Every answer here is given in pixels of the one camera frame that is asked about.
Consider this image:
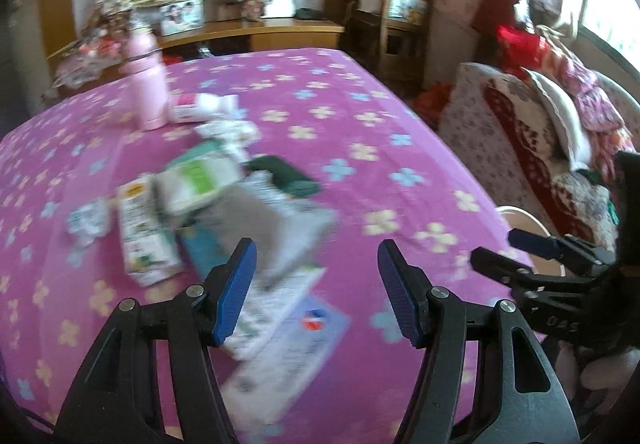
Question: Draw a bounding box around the white pillow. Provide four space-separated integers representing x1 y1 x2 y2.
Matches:
527 68 591 169

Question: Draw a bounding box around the dark green box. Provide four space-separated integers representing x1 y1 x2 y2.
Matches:
245 155 321 199

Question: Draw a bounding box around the white round bin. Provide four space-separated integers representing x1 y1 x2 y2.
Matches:
497 205 551 275

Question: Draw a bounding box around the floral covered sofa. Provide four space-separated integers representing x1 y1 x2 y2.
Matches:
440 61 640 245

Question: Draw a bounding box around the white printed leaflet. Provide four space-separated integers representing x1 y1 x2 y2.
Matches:
220 266 326 360

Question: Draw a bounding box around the red bag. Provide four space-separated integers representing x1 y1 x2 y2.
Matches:
415 82 453 125

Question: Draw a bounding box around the pile of plastic bags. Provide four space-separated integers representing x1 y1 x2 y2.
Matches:
50 8 136 89

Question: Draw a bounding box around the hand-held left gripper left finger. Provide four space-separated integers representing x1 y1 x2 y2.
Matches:
54 238 258 444

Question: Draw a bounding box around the white carton with green print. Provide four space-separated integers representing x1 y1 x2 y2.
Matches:
117 174 183 287

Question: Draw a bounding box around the blue and white flat packet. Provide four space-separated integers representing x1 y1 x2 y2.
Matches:
222 294 351 425

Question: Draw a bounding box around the wooden desk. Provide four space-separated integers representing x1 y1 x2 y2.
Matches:
47 18 346 69

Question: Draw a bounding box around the grey box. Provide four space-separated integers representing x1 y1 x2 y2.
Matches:
200 184 338 285

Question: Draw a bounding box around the small crumpled wrapper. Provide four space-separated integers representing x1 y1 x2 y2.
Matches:
67 201 113 245

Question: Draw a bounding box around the pink floral cloth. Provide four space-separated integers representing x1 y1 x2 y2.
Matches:
550 38 636 165

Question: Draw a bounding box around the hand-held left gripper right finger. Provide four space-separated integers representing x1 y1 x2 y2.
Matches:
377 240 581 444

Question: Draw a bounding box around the photo frame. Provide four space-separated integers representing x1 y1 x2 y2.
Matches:
159 1 205 35

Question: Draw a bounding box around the white tissue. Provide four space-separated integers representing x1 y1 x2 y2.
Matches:
195 120 261 162

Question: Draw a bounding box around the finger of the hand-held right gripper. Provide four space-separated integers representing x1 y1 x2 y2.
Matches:
471 246 601 295
508 229 618 267

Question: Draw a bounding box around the white bottle with pink label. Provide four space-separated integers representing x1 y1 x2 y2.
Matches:
170 92 241 123

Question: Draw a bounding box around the teal box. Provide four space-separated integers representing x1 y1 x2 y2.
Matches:
177 221 241 279

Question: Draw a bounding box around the green and white packet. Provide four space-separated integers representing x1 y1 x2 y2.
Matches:
152 144 246 217

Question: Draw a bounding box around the wooden chair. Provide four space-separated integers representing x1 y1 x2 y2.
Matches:
345 0 436 97

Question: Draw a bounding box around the pink floral tablecloth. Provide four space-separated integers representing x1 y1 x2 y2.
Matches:
0 48 551 444

